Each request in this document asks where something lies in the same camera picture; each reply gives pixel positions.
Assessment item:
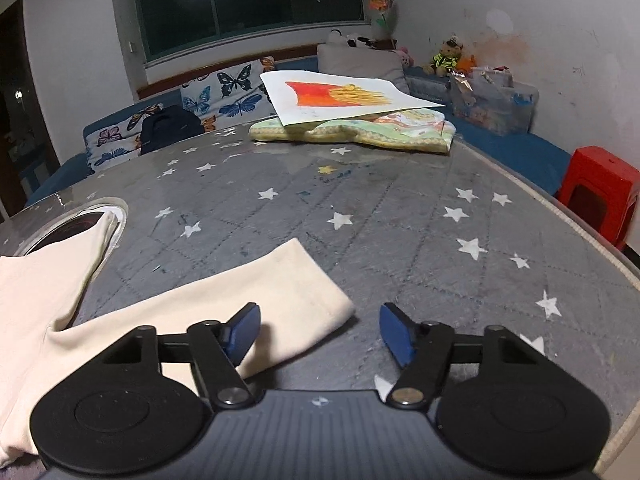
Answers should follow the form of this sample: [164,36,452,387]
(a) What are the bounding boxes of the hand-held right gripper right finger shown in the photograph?
[379,302,546,408]

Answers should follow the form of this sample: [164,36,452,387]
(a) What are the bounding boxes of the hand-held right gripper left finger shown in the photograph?
[100,302,262,408]

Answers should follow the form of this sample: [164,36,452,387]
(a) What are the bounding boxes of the cream pants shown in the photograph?
[0,210,356,466]

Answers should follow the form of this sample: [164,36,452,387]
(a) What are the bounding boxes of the grey star-print tablecloth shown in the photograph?
[0,117,640,480]

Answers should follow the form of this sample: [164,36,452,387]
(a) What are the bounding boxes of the round black induction cooker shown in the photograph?
[20,207,126,256]

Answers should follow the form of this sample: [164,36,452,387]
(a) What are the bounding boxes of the folded yellow-green blanket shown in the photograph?
[248,107,457,156]

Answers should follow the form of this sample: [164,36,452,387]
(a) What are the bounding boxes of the black backpack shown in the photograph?
[140,106,203,156]

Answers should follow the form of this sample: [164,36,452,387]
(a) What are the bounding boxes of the butterfly cushion with orange butterflies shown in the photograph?
[82,102,183,171]

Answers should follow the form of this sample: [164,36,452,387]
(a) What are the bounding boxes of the butterfly cushion with blue butterflies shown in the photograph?
[180,57,278,121]

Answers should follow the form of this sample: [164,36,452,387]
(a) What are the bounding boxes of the paper drawing sheet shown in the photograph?
[259,70,447,127]

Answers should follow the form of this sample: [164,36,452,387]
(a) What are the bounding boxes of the clear plastic storage box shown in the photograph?
[447,65,540,136]

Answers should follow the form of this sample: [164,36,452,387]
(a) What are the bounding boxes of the red plastic stool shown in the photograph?
[555,146,640,252]

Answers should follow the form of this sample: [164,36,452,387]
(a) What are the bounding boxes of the grey pillow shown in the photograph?
[316,42,411,96]

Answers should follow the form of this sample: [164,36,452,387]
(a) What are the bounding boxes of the teddy bear in yellow vest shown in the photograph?
[422,35,466,77]

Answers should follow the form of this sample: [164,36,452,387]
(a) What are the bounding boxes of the panda plush toy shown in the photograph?
[326,30,383,52]

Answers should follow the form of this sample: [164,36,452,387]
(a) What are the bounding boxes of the colourful paper flower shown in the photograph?
[366,0,398,41]

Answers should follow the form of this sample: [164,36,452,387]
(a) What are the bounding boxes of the wooden wall rail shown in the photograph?
[137,40,321,101]

